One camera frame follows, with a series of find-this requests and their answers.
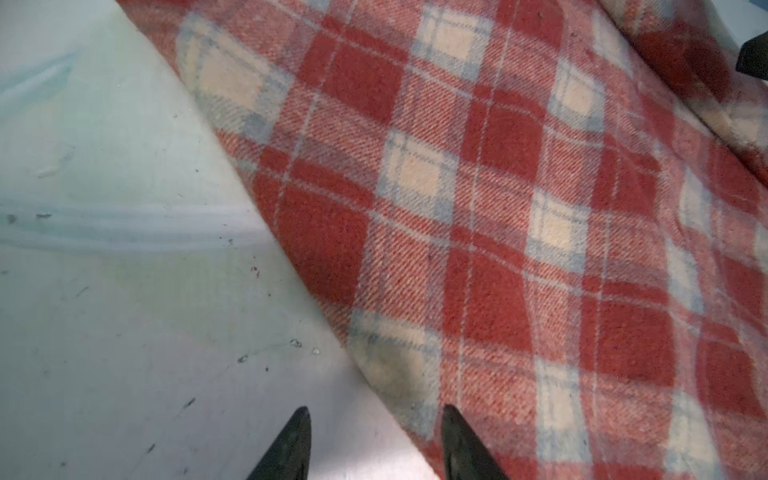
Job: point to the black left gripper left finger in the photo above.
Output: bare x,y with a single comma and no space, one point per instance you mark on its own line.
288,456

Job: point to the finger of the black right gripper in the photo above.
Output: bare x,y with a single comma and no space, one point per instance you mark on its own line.
753,57

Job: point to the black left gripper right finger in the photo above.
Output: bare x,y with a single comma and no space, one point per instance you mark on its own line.
465,456

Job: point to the red plaid skirt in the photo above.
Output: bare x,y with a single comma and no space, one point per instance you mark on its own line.
549,214

